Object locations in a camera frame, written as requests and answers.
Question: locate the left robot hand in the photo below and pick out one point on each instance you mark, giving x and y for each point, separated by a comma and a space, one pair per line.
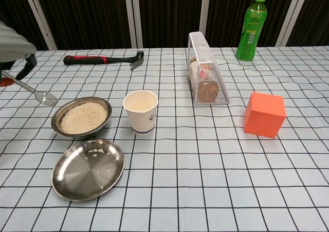
15, 46

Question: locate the metal spoon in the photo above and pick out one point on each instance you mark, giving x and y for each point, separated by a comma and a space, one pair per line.
46, 98

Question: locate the white rice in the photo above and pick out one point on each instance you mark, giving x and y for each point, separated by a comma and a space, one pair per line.
83, 117

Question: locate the steel bowl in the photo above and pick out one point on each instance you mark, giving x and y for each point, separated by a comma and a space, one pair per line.
57, 125

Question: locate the white paper cup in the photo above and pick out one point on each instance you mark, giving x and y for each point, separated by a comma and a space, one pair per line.
141, 118

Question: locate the black white-framed screen panel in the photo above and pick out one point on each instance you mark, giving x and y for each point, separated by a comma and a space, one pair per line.
87, 13
316, 16
231, 10
169, 13
15, 8

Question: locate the red black claw hammer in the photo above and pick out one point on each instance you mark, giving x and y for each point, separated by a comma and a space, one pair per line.
84, 60

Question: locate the steel plate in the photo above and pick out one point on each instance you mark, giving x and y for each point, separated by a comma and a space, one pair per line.
87, 172

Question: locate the white pack with red print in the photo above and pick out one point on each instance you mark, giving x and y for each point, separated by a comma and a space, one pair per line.
196, 70

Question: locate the white mesh basket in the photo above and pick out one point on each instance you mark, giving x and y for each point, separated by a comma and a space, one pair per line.
203, 46

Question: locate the brown round pack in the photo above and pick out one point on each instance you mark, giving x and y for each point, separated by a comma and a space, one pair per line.
208, 91

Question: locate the blue checkered tablecloth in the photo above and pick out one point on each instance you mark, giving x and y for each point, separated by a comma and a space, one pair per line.
205, 165

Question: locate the green drink bottle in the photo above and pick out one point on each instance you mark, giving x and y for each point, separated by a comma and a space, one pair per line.
250, 36

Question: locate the orange cube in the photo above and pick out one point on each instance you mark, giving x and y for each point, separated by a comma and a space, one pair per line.
264, 116

